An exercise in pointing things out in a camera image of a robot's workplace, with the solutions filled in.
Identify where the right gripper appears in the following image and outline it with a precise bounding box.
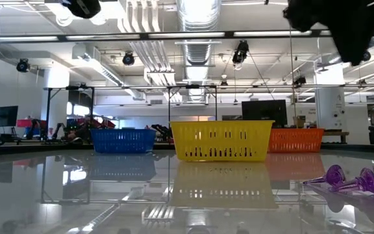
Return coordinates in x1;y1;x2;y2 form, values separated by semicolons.
282;0;374;67

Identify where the purple translucent witch hat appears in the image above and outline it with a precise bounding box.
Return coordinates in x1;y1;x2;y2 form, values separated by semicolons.
302;164;347;187
331;167;374;198

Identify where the white round pillar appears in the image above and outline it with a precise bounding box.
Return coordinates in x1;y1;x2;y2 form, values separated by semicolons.
314;63;347;131

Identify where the wooden bench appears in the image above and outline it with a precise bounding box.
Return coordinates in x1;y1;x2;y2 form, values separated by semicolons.
323;130;351;144

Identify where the orange plastic basket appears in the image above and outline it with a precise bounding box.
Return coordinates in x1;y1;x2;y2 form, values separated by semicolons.
267;127;325;153

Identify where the large black monitor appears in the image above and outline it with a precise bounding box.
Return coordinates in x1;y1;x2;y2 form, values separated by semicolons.
241;99;288;129

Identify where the yellow plastic basket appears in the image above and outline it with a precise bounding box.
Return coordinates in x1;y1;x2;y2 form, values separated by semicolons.
169;120;275;163

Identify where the white ceiling pipe bundle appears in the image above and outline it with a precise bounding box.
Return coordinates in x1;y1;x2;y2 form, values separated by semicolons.
118;0;178;87

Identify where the blue plastic basket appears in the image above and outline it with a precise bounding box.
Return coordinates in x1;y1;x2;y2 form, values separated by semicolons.
90;128;157;154

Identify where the red equipment case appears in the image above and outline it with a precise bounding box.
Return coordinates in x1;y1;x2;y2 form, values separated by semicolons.
16;118;49;129

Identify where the small black monitor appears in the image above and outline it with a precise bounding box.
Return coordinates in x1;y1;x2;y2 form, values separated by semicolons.
0;105;19;128

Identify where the thin hanging cord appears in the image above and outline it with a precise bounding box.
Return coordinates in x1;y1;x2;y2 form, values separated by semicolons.
286;19;297;128

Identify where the black neighbour rig frame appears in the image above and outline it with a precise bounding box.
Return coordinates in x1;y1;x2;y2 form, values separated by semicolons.
167;83;219;122
45;84;95;143

